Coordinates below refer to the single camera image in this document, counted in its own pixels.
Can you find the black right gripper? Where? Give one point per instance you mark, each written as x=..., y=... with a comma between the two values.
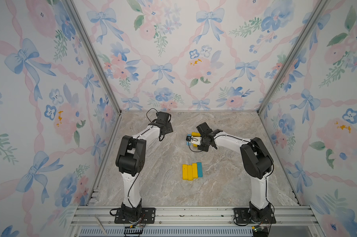
x=202, y=148

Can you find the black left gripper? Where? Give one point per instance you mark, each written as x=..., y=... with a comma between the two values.
x=169, y=128

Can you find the light blue block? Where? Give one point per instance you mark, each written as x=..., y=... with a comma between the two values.
x=188, y=139

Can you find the teal block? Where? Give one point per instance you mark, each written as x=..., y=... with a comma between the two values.
x=199, y=170

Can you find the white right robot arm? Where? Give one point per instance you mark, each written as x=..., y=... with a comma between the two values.
x=257, y=162

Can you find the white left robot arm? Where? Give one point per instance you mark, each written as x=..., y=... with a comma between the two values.
x=130, y=160

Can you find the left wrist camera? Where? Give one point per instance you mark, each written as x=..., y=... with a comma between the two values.
x=163, y=117

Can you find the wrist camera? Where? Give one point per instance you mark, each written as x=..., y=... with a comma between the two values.
x=204, y=130
x=163, y=117

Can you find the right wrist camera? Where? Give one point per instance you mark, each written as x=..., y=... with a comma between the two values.
x=204, y=130

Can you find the aluminium left corner post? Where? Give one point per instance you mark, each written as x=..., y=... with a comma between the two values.
x=78, y=24

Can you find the aluminium corner post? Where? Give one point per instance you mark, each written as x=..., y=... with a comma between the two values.
x=306, y=31
x=78, y=24

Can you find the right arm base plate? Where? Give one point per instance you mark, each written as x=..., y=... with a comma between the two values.
x=243, y=216

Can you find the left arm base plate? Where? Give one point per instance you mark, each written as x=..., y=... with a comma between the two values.
x=145, y=216

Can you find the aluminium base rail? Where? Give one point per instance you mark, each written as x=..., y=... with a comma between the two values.
x=195, y=221

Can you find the aluminium right corner post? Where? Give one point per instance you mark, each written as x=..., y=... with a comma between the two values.
x=306, y=31

